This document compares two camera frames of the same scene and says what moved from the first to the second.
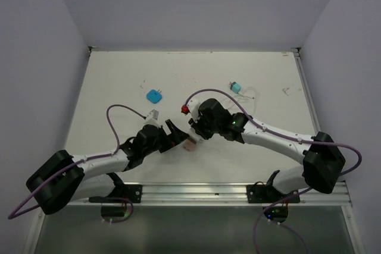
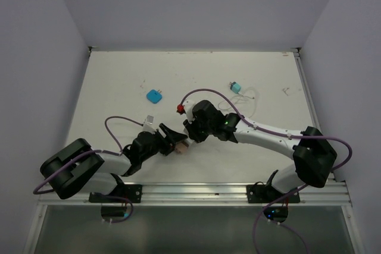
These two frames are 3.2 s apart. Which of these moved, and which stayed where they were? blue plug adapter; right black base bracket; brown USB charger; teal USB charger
Moved: brown USB charger
Stayed: blue plug adapter; right black base bracket; teal USB charger
